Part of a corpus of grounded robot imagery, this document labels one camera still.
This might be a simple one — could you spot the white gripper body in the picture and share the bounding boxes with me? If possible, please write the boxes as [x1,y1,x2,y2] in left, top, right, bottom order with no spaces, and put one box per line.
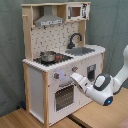
[70,73,91,94]

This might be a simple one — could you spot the white oven door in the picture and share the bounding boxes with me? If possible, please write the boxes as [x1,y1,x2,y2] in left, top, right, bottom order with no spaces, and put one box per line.
[49,80,80,117]

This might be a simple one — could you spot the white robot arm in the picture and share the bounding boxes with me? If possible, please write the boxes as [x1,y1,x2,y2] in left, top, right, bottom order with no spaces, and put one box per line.
[70,45,128,106]

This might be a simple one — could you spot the wooden toy kitchen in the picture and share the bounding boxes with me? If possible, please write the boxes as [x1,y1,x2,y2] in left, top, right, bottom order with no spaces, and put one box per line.
[22,2,105,128]

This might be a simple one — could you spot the grey ice dispenser panel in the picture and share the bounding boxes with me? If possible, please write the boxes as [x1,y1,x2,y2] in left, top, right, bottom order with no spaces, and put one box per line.
[87,65,96,81]

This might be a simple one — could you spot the right red stove knob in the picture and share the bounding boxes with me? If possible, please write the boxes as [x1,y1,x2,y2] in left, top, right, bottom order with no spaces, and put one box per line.
[72,66,78,72]

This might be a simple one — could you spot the red stove knob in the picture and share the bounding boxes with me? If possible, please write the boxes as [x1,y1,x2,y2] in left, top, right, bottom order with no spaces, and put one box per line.
[54,73,60,79]
[72,66,78,72]

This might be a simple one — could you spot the left red stove knob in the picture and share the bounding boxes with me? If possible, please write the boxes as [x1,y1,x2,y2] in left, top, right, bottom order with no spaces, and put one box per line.
[54,73,60,79]

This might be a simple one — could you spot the grey toy sink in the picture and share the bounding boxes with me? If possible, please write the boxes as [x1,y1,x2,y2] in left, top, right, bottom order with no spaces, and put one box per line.
[66,47,94,56]

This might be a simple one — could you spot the black toy stovetop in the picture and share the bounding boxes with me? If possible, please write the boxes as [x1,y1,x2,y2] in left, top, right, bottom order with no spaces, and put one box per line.
[34,53,71,66]

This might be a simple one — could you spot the black toy faucet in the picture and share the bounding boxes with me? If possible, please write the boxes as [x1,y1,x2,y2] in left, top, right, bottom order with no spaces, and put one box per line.
[66,32,83,50]

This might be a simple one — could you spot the silver toy pot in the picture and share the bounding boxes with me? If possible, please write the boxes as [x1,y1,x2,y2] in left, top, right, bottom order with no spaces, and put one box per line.
[40,51,56,62]

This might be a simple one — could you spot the toy microwave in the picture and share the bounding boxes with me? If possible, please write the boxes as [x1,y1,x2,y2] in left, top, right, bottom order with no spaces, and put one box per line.
[67,3,90,21]

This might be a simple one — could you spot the grey range hood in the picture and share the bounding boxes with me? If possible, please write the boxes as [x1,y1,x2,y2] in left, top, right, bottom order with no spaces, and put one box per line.
[35,6,64,27]

